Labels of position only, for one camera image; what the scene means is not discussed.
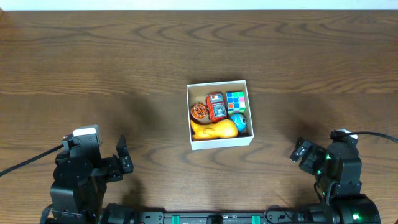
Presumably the blue grey ball toy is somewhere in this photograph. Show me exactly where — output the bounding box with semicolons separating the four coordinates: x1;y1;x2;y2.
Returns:
230;113;247;133

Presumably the orange round disc toy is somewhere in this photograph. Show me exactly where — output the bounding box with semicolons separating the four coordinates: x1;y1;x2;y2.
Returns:
190;103;208;120

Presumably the white cardboard box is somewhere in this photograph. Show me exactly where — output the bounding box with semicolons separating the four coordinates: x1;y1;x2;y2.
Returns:
187;80;254;150

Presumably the orange dinosaur toy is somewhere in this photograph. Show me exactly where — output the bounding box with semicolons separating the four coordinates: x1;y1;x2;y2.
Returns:
190;119;239;141

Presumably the colourful puzzle cube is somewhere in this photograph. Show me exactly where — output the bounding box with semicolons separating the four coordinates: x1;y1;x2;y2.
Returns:
226;91;246;115

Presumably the red toy car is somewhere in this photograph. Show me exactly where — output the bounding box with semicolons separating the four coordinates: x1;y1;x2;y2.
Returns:
206;92;227;123

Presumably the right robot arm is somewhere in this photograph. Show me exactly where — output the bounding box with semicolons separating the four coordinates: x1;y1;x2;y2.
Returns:
290;131;381;223

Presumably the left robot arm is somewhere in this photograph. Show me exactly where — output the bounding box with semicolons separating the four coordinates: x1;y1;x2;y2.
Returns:
40;134;134;223

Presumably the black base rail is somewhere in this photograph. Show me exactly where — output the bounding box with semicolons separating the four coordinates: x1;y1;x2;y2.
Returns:
99;203;312;224

